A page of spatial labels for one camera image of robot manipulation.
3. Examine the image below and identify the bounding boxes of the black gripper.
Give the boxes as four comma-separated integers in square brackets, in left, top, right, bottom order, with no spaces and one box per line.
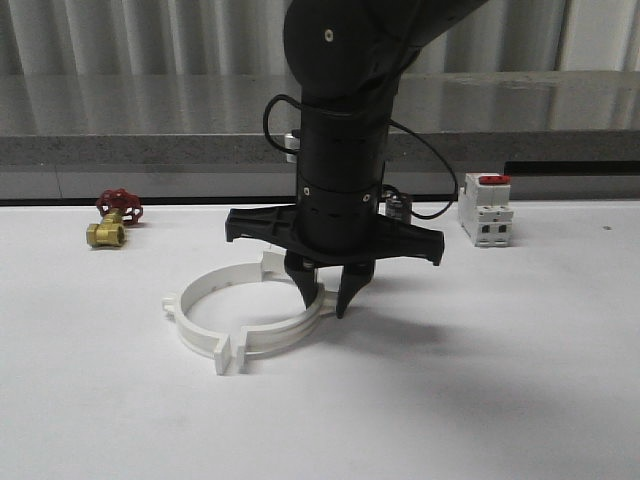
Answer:
[225,114,444,319]

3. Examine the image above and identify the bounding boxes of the white half pipe clamp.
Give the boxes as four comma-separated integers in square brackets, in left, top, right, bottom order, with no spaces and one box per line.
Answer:
[162,250,284,375]
[235,284,337,372]

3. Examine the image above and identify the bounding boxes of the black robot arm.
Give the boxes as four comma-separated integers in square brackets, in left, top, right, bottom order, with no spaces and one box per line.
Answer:
[226,1,478,315]

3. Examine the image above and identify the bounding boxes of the black cylindrical capacitor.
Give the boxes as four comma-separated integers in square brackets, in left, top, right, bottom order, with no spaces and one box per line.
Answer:
[384,190,412,224]

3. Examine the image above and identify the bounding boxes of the white red circuit breaker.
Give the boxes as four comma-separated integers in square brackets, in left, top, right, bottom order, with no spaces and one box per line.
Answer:
[458,173,514,247]

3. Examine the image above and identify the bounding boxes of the grey stone countertop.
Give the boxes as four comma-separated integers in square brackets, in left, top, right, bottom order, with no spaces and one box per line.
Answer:
[1,71,639,169]

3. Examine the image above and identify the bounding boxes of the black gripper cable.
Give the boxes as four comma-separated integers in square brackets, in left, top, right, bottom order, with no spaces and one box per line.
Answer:
[263,93,459,220]

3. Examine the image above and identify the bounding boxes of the brass valve red handle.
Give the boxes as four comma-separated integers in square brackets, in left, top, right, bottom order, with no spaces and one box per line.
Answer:
[86,188,143,248]

